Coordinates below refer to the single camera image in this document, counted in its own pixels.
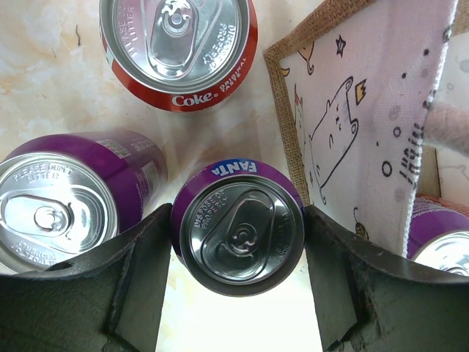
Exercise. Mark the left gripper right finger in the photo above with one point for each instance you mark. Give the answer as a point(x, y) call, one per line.
point(369, 299)

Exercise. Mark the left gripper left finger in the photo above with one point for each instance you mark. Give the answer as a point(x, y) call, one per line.
point(107, 299)

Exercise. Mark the purple soda can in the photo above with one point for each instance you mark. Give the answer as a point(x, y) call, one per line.
point(65, 194)

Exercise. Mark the red soda can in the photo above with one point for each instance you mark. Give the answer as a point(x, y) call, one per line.
point(179, 55)

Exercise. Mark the canvas bag with white handles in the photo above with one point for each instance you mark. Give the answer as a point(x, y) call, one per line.
point(354, 86)

